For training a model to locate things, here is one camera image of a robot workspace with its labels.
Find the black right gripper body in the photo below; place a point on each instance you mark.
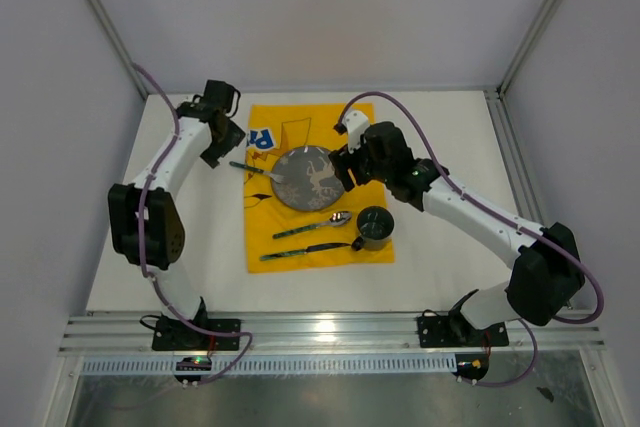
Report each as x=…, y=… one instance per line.
x=368, y=169

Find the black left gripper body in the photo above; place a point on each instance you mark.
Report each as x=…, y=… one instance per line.
x=223, y=144

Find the grey reindeer plate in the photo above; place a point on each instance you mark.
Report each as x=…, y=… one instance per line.
x=309, y=181

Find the spoon with green handle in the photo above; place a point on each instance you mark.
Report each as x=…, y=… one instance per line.
x=337, y=219

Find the fork with green handle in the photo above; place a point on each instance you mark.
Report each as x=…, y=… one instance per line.
x=277, y=178

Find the dark green mug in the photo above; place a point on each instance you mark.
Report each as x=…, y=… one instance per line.
x=375, y=225

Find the knife with green handle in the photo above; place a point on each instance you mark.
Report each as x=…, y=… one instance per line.
x=304, y=251

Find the yellow Pikachu cloth placemat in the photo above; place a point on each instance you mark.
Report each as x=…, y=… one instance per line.
x=273, y=131

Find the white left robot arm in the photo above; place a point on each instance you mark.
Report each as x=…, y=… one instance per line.
x=145, y=224

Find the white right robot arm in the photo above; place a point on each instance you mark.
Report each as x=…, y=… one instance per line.
x=544, y=276

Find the right controller board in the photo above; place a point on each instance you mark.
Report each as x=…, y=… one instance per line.
x=471, y=367

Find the controller board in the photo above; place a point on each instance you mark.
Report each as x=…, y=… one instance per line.
x=192, y=369
x=471, y=367

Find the left controller board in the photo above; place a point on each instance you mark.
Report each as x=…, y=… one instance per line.
x=192, y=369

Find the aluminium side rail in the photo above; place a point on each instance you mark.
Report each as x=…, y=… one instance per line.
x=519, y=177

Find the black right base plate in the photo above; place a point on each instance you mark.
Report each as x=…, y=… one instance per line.
x=445, y=330

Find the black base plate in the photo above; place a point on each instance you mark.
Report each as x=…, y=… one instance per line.
x=445, y=330
x=173, y=335

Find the slotted cable duct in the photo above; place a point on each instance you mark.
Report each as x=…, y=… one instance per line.
x=292, y=364

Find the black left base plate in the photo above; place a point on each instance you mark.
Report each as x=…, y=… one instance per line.
x=173, y=335

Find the aluminium mounting rail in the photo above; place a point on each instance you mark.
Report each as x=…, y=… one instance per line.
x=281, y=333

